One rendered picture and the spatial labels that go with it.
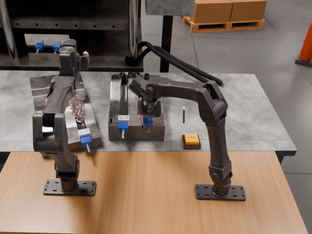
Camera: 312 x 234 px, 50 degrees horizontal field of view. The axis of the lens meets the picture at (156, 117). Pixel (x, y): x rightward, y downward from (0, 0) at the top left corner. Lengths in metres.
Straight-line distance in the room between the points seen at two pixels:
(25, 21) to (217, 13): 3.01
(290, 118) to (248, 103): 1.46
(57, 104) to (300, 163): 2.20
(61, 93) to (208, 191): 0.69
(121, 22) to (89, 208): 1.23
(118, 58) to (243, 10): 2.89
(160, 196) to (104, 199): 0.22
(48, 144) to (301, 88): 3.16
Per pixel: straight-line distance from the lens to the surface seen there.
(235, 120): 1.78
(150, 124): 1.48
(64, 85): 1.18
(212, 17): 4.71
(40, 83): 1.82
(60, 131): 1.04
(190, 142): 1.55
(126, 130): 1.50
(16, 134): 1.70
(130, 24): 2.08
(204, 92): 1.13
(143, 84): 1.33
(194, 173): 1.46
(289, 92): 3.74
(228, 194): 1.40
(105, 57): 2.29
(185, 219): 1.31
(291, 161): 2.89
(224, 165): 1.29
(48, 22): 2.21
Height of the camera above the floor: 1.86
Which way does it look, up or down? 38 degrees down
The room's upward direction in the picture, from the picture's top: 4 degrees clockwise
